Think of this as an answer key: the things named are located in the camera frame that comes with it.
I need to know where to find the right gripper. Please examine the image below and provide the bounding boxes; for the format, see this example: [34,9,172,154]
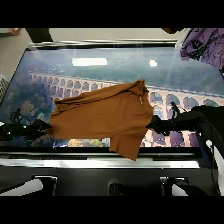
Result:
[147,115,172,137]

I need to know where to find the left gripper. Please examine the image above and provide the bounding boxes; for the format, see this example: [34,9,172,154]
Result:
[29,118,53,139]

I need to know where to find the brown shirt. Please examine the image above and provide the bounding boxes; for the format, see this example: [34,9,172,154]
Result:
[47,79,155,162]

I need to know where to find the purple printed garment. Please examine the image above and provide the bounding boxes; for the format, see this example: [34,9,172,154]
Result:
[180,28,224,71]

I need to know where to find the person's legs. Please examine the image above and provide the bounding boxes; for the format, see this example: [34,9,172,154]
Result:
[8,28,54,44]

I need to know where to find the silver frame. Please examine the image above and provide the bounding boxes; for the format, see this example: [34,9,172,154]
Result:
[0,151,214,197]

